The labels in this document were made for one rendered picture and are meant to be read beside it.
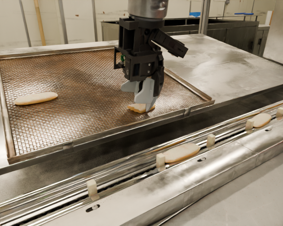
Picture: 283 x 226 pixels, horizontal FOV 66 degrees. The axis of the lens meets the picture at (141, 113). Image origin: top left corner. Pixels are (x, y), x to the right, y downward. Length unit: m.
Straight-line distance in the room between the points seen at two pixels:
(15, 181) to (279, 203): 0.49
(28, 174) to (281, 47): 1.03
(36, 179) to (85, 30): 3.49
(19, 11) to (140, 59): 3.61
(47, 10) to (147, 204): 3.83
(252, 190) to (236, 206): 0.06
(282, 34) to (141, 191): 0.93
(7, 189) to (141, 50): 0.37
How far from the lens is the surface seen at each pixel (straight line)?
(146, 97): 0.50
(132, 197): 0.37
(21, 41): 4.01
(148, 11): 0.42
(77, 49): 0.91
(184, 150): 0.47
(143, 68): 0.46
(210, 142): 0.52
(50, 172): 0.51
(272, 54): 1.15
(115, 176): 0.42
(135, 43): 0.44
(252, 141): 0.54
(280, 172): 0.55
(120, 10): 4.44
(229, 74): 0.87
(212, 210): 0.42
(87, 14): 3.88
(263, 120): 0.66
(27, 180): 0.51
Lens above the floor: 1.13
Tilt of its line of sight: 26 degrees down
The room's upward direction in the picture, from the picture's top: straight up
